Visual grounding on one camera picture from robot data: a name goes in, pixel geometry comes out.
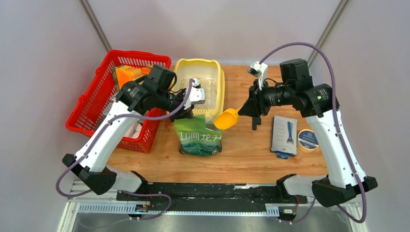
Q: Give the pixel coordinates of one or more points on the black bag sealing clip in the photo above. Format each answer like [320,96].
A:
[256,121]

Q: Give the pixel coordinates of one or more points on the yellow litter box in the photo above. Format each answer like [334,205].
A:
[211,78]

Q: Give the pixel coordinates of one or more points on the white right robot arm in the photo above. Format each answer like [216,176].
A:
[345,179]

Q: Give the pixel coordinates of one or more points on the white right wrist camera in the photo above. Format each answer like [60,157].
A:
[259,70]

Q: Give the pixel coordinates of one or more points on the blue razor package box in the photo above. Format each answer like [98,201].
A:
[283,137]

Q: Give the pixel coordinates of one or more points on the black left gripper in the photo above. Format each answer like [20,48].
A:
[183,113]

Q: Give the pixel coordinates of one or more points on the green cat litter bag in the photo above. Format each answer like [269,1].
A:
[198,136]

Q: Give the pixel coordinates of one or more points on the yellow litter scoop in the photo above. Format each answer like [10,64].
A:
[227,119]

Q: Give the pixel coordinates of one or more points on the red plastic basket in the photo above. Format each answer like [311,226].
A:
[90,106]

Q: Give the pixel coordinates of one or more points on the masking tape roll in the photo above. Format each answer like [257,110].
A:
[307,141]

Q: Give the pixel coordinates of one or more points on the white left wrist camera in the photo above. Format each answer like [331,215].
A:
[197,94]

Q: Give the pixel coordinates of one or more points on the orange sponge pack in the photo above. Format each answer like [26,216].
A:
[124,73]

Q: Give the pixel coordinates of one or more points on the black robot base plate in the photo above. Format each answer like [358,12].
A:
[208,197]

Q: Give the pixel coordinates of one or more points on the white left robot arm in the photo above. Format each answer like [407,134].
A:
[149,98]

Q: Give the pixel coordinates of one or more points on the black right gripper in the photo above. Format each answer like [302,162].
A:
[255,106]

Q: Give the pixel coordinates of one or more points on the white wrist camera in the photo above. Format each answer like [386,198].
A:
[259,70]
[197,94]

